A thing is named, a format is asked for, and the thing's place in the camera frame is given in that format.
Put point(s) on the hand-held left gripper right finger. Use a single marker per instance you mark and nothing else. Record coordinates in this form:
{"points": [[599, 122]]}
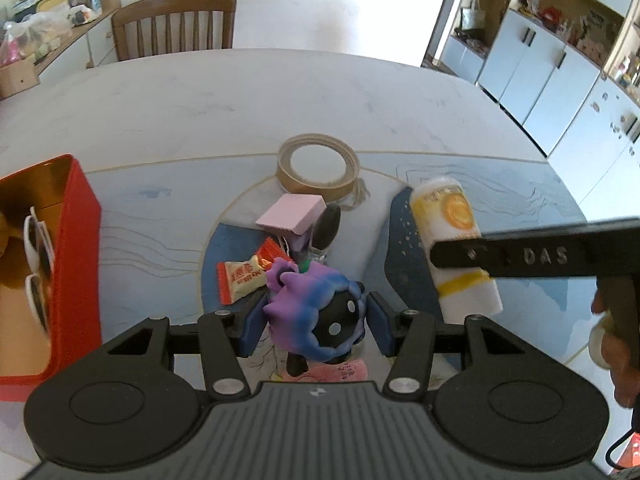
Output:
{"points": [[381, 325]]}

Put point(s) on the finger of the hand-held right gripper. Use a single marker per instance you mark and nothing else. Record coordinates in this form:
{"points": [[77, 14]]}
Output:
{"points": [[465, 255]]}

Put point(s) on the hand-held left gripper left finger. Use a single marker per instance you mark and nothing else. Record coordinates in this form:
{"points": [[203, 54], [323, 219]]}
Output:
{"points": [[251, 324]]}

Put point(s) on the white yellow bottle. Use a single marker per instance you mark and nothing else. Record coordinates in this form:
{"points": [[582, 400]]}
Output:
{"points": [[450, 210]]}

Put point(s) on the purple blue plush toy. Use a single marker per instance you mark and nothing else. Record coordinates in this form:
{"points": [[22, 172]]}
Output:
{"points": [[310, 305]]}

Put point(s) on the red box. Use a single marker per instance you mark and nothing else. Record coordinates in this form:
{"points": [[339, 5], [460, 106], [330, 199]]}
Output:
{"points": [[77, 270]]}

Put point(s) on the person's right hand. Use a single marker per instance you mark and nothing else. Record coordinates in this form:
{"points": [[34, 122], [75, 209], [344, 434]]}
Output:
{"points": [[622, 377]]}

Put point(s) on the white orange candy packet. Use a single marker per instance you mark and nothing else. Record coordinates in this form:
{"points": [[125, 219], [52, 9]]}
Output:
{"points": [[240, 277]]}

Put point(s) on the pink printed packet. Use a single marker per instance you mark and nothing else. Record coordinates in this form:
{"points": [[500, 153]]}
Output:
{"points": [[340, 372]]}

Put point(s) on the red candy packet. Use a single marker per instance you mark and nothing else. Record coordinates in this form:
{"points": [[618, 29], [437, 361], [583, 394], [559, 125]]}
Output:
{"points": [[270, 252]]}

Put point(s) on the black oval tool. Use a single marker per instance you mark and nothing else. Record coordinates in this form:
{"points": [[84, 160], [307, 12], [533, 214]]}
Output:
{"points": [[327, 227]]}

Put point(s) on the pink square box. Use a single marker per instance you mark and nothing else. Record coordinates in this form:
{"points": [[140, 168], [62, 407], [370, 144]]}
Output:
{"points": [[292, 210]]}

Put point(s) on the white sunglasses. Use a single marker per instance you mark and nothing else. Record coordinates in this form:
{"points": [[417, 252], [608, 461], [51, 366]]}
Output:
{"points": [[36, 240]]}

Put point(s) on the white tote bag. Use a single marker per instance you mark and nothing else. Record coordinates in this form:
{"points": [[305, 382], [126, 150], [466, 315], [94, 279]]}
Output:
{"points": [[472, 17]]}

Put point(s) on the white sideboard with wooden top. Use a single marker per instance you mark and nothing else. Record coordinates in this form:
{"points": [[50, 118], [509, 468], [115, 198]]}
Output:
{"points": [[95, 40]]}

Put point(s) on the wooden chair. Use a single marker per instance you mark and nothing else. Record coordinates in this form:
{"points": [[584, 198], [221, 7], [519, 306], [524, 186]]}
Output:
{"points": [[175, 5]]}

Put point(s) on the clear plastic bag of items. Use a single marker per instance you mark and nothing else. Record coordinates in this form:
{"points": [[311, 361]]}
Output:
{"points": [[30, 30]]}

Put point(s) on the yellow blue container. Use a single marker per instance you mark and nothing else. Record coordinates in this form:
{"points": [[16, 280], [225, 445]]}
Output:
{"points": [[47, 2]]}

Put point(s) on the white wall cabinet unit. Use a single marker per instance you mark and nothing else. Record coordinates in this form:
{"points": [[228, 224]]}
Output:
{"points": [[545, 70]]}

